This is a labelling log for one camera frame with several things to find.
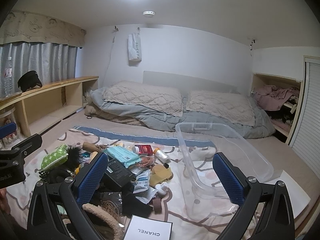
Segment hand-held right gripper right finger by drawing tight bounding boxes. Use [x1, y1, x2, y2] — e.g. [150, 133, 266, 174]
[212, 152, 295, 240]

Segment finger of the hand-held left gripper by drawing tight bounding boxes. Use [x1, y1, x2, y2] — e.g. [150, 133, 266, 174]
[0, 134, 43, 167]
[0, 122, 17, 140]

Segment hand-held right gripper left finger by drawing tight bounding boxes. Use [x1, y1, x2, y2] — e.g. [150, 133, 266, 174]
[27, 152, 108, 240]

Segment beige fluffy headband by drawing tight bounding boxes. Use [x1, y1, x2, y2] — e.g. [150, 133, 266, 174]
[82, 202, 125, 240]

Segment clear packet of brown cord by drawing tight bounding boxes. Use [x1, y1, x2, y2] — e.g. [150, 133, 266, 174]
[100, 191, 125, 220]

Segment clear plastic storage bin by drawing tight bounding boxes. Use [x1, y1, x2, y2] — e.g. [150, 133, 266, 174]
[175, 122, 274, 220]

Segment brown bandage roll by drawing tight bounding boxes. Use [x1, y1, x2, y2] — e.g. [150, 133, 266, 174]
[152, 197, 163, 214]

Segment glass jar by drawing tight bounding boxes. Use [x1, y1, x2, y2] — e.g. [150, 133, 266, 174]
[0, 107, 22, 150]

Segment black fur pompom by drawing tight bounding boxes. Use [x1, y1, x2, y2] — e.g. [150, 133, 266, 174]
[65, 144, 87, 164]

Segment green patterned pouch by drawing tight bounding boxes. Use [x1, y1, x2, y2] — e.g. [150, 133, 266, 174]
[41, 144, 69, 172]

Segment brown wooden figure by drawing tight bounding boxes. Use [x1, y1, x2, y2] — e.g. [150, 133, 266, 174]
[83, 142, 104, 153]

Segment teal wipes packet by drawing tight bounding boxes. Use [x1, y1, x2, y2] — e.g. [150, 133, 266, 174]
[103, 146, 142, 168]

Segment blue and white sachets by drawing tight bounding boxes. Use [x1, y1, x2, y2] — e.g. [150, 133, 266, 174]
[134, 170, 150, 193]

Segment clear water bottle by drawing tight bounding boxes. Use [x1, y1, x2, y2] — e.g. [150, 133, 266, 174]
[3, 57, 14, 98]

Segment beige bed sheet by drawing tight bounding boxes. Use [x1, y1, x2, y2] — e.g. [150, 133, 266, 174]
[25, 110, 313, 220]

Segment clear white packet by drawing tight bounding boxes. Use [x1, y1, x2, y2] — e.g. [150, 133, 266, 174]
[135, 187, 158, 203]

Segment small red box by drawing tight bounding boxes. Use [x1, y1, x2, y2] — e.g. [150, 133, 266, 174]
[135, 144, 154, 155]

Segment wooden shelf unit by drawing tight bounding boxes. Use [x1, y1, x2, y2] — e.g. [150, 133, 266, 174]
[0, 76, 99, 137]

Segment beige fuzzy blanket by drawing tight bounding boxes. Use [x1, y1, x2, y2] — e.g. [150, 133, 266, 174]
[84, 104, 140, 128]

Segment small white bottle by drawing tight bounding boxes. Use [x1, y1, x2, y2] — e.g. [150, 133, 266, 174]
[155, 182, 170, 195]

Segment white box with black lettering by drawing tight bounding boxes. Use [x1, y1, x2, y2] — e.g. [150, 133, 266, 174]
[123, 215, 173, 240]

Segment yellow sponge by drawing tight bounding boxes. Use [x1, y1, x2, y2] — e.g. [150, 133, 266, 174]
[149, 164, 173, 187]

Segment beige quilted pillow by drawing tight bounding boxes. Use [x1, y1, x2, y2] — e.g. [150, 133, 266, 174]
[186, 91, 255, 126]
[102, 81, 184, 117]

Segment grey curtain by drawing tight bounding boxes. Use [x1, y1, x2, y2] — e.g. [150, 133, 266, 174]
[0, 42, 78, 98]

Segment pile of dark clothes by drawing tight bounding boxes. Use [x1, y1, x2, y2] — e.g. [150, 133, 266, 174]
[265, 97, 298, 130]

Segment blue-grey duvet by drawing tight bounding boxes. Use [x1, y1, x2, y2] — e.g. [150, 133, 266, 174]
[90, 89, 275, 139]

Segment pile of pink clothes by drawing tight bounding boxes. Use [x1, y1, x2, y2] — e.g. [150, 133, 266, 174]
[252, 84, 300, 110]

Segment wooden closet shelf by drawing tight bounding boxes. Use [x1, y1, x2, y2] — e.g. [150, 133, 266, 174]
[251, 72, 303, 143]

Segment white louvered door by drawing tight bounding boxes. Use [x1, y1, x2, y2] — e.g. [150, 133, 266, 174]
[289, 55, 320, 160]

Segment beige printed curtain valance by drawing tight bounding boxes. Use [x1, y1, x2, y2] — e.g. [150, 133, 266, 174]
[0, 10, 87, 48]

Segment white hanging bag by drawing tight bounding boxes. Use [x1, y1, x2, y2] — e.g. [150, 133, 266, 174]
[127, 33, 142, 62]

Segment pink hair ties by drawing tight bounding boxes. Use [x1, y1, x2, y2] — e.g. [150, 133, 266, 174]
[137, 155, 155, 167]

